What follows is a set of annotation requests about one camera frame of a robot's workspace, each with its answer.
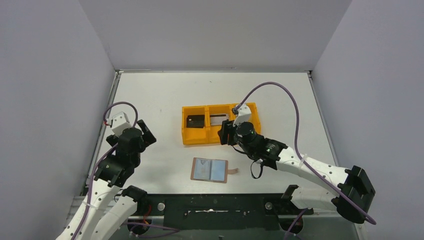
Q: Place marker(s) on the tan leather card holder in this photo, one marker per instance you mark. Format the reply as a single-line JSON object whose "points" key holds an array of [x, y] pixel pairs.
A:
{"points": [[211, 170]]}

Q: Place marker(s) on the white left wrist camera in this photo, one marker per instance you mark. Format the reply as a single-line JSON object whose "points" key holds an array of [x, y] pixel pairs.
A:
{"points": [[119, 123]]}

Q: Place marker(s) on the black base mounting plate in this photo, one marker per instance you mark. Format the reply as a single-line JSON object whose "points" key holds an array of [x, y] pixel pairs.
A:
{"points": [[217, 211]]}

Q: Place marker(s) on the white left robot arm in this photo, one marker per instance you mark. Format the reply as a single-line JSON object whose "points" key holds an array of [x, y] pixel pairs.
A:
{"points": [[107, 203]]}

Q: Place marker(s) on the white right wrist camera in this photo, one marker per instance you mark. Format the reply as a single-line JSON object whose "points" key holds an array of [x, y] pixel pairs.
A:
{"points": [[242, 114]]}

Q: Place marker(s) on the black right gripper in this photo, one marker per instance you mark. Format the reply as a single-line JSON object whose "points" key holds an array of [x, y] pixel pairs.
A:
{"points": [[226, 133]]}

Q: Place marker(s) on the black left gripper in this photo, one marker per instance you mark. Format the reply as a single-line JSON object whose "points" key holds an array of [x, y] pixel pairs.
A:
{"points": [[145, 133]]}

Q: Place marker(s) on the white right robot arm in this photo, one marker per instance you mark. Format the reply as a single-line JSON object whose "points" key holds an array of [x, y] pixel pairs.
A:
{"points": [[348, 191]]}

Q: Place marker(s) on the black card in bin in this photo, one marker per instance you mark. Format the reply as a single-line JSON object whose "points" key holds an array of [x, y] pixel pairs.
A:
{"points": [[195, 121]]}

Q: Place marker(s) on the yellow three-compartment plastic bin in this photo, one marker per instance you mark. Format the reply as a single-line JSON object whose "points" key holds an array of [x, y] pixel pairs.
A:
{"points": [[208, 134]]}

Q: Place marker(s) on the silver card in bin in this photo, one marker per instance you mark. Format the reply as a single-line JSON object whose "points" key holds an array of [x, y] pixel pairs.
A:
{"points": [[217, 119]]}

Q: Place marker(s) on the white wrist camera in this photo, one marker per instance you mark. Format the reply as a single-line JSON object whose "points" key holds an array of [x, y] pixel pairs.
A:
{"points": [[242, 114], [119, 123]]}

